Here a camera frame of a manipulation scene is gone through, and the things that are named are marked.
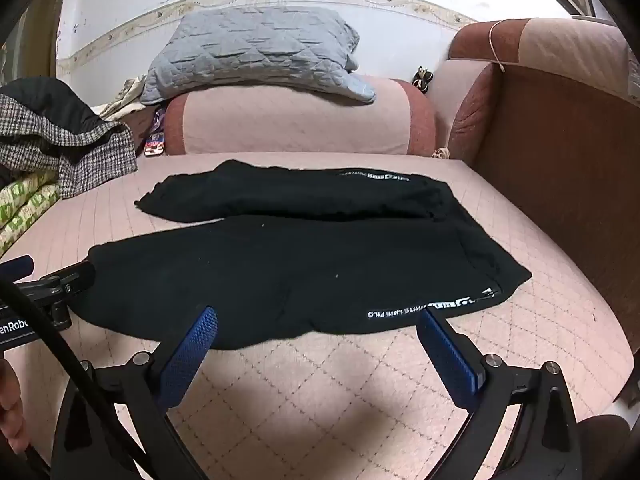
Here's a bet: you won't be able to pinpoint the houndstooth coat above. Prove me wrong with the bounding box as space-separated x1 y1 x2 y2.
0 94 138 201

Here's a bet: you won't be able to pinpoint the pink and brown sofa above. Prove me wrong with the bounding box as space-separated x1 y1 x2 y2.
0 17 640 480

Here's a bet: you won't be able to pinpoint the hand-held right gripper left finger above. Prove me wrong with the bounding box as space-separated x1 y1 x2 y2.
50 305 221 480

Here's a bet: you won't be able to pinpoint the dark brown cushion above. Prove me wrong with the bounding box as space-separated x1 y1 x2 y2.
580 412 640 480

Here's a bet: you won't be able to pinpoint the green printed blanket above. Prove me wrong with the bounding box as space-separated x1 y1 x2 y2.
0 170 63 256

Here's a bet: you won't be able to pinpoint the cream cloth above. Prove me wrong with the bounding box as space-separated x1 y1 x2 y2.
92 76 148 121

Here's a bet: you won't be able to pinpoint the black cable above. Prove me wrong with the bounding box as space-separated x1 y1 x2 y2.
0 279 153 480

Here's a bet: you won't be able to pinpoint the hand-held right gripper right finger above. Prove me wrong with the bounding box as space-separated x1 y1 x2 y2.
415 310 583 480

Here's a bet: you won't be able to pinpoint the black jacket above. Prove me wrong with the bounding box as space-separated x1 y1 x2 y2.
0 77 103 136

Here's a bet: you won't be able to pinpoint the person's left hand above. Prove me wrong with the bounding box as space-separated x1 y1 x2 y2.
0 359 26 453

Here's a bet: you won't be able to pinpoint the cream cord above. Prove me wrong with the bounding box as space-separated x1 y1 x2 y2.
489 20 521 72

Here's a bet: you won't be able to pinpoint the black pants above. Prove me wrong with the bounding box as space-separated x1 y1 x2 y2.
70 159 532 352

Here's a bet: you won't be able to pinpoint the small black and gold object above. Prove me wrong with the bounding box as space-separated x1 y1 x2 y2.
412 66 434 95

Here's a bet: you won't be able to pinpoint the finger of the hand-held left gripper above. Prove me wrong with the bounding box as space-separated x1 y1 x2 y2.
0 255 35 282
14 261 96 332

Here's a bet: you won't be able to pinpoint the colourful printed packet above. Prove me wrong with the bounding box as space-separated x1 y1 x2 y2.
144 107 168 157

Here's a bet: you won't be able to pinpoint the grey quilted pillow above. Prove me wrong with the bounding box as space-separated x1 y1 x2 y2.
139 7 377 106

